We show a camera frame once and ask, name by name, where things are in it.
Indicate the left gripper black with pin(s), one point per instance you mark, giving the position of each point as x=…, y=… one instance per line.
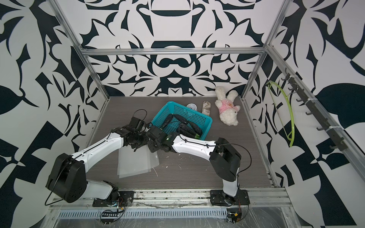
x=137, y=146

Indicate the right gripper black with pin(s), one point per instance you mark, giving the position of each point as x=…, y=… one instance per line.
x=150, y=147

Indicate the translucent zip bag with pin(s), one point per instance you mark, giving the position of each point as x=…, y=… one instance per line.
x=154, y=160

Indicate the teal plastic basket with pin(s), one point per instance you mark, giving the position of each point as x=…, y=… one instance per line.
x=204, y=122

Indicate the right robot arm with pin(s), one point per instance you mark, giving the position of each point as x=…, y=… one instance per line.
x=224, y=158

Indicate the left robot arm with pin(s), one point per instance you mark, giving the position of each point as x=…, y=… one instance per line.
x=68, y=176

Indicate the lower translucent zip bags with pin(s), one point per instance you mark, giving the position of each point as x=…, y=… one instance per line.
x=131, y=163

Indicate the white plush toy pink shirt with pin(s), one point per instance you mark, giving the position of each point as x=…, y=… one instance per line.
x=227, y=109

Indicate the green tube hoop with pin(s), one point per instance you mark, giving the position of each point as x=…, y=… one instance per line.
x=291, y=135

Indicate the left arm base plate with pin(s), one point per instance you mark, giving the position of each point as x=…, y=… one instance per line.
x=119, y=198

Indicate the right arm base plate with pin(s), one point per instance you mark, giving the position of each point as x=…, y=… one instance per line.
x=219, y=198

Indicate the black hook rail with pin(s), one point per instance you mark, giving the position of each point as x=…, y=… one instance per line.
x=317, y=110

